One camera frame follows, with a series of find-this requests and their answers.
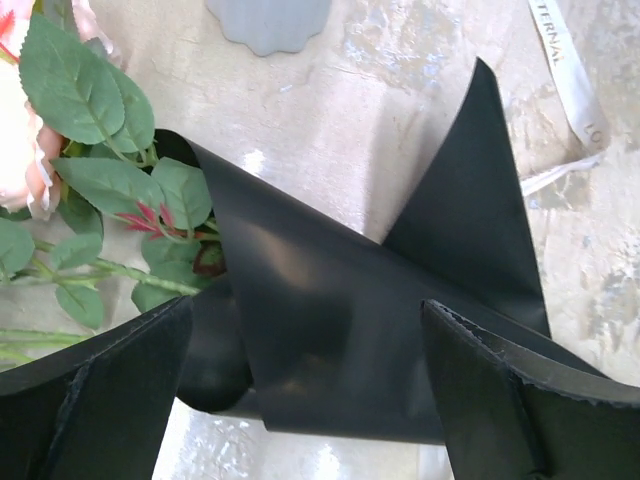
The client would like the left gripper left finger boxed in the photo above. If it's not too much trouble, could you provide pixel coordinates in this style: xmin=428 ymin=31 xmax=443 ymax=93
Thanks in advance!
xmin=1 ymin=297 xmax=192 ymax=479

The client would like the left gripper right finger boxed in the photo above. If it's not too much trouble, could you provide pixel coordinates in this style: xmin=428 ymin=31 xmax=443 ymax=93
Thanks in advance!
xmin=422 ymin=301 xmax=639 ymax=479

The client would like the peach rose stem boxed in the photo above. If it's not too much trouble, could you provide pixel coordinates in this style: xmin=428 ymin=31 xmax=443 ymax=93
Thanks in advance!
xmin=0 ymin=0 xmax=226 ymax=361

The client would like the black wrapping paper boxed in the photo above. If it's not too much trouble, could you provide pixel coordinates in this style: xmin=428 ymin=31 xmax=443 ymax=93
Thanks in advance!
xmin=154 ymin=57 xmax=609 ymax=444

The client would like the beige printed ribbon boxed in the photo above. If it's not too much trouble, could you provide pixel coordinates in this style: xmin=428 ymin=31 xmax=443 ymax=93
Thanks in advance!
xmin=520 ymin=0 xmax=611 ymax=197

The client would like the white ribbed ceramic vase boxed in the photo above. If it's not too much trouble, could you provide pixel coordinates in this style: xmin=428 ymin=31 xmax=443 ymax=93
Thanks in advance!
xmin=205 ymin=0 xmax=332 ymax=57

